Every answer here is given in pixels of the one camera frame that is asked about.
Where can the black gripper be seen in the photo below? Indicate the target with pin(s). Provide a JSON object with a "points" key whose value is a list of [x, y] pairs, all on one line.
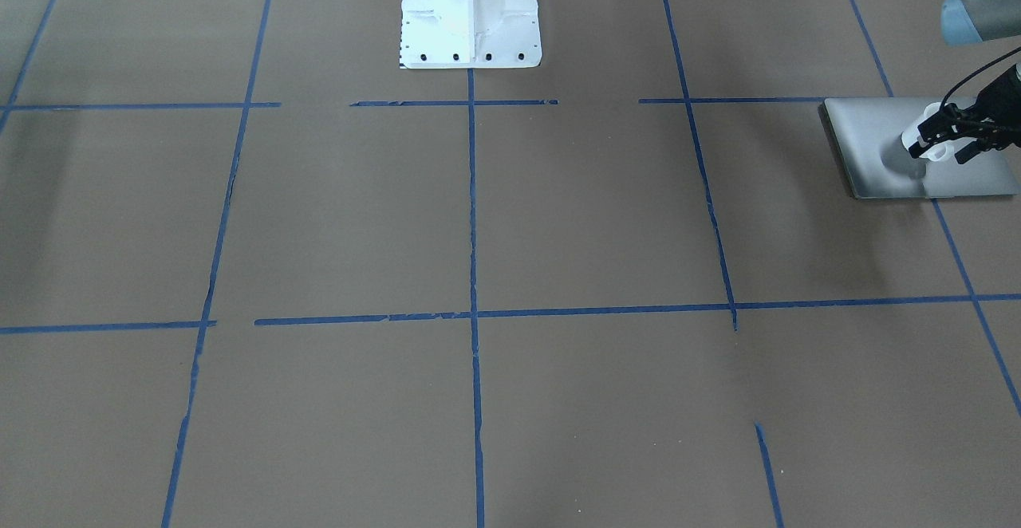
{"points": [[1000, 100]]}

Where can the white ceramic mug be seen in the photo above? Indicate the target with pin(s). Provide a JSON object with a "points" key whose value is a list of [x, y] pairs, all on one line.
{"points": [[932, 137]]}

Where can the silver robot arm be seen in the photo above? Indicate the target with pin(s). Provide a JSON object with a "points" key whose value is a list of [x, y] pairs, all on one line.
{"points": [[965, 22]]}

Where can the grey closed laptop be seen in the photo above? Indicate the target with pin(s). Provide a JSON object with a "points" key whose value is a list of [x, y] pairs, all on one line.
{"points": [[873, 135]]}

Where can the white pedestal column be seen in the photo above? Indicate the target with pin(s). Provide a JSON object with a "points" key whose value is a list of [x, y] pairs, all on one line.
{"points": [[442, 34]]}

